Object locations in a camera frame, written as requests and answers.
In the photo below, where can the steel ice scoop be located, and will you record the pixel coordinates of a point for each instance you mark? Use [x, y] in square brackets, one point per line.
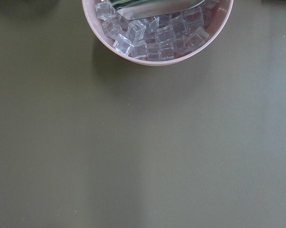
[139, 9]

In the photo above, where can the pink bowl with ice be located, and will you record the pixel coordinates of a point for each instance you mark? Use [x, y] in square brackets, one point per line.
[160, 40]

